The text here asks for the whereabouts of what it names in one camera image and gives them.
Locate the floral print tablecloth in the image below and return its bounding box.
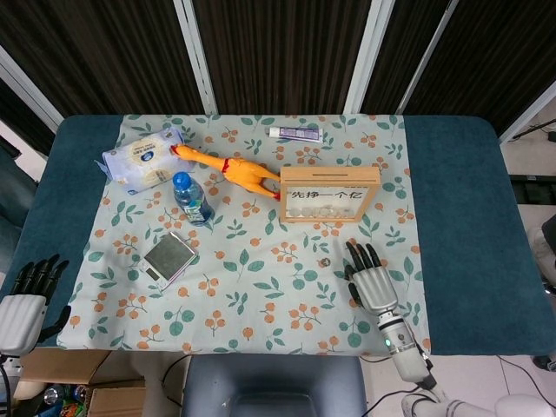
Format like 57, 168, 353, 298
57, 113, 432, 354

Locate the wooden frame money box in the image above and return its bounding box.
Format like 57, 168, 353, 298
279, 166, 383, 225

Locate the open cardboard box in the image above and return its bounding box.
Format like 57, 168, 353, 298
15, 348, 147, 417

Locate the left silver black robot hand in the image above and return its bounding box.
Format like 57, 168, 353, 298
0, 254, 73, 353

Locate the teal table cover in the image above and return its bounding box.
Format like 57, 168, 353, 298
8, 113, 549, 357

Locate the blue drink bottle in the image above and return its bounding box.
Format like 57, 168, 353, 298
172, 171, 216, 228

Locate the white rice bag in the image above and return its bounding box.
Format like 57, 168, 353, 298
94, 127, 189, 195

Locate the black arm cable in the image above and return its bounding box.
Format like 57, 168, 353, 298
407, 338, 440, 392

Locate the silver digital pocket scale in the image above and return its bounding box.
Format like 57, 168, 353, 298
139, 231, 199, 292

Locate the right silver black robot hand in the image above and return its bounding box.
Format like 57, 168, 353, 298
344, 241, 400, 314

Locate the orange rubber chicken toy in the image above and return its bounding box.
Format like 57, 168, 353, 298
169, 144, 282, 202

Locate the dark slatted partition screen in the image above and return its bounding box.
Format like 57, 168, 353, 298
0, 0, 556, 144

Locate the dark blue padded seat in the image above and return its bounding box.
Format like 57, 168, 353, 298
182, 354, 367, 417

